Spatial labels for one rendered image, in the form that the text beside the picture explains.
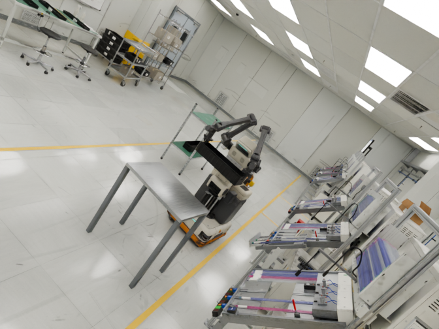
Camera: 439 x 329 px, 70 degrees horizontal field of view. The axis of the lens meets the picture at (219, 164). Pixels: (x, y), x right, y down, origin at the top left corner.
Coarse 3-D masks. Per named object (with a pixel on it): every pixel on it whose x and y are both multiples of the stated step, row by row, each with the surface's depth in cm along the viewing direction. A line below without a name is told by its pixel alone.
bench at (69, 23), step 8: (8, 0) 474; (16, 0) 472; (32, 0) 532; (24, 8) 483; (32, 8) 488; (40, 8) 516; (56, 8) 592; (8, 16) 475; (48, 16) 517; (56, 16) 539; (8, 24) 480; (64, 24) 552; (72, 24) 562; (72, 32) 649; (88, 32) 597; (0, 40) 487; (8, 40) 496; (96, 40) 628; (32, 48) 534; (64, 48) 660; (64, 56) 594; (88, 56) 638
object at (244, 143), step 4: (244, 136) 340; (240, 140) 337; (244, 140) 337; (248, 140) 338; (236, 144) 341; (240, 144) 335; (244, 144) 334; (248, 144) 334; (252, 144) 335; (256, 144) 336; (240, 148) 339; (244, 148) 334; (248, 148) 332; (252, 148) 332; (244, 152) 338; (248, 152) 332; (252, 152) 334; (248, 156) 336
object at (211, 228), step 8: (208, 216) 387; (184, 224) 369; (192, 224) 363; (208, 224) 369; (216, 224) 380; (224, 224) 393; (200, 232) 359; (208, 232) 356; (216, 232) 371; (224, 232) 403; (200, 240) 360; (208, 240) 370
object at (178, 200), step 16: (144, 176) 258; (160, 176) 275; (112, 192) 268; (144, 192) 309; (160, 192) 252; (176, 192) 269; (128, 208) 314; (176, 208) 246; (192, 208) 261; (96, 224) 283; (176, 224) 238; (144, 272) 256
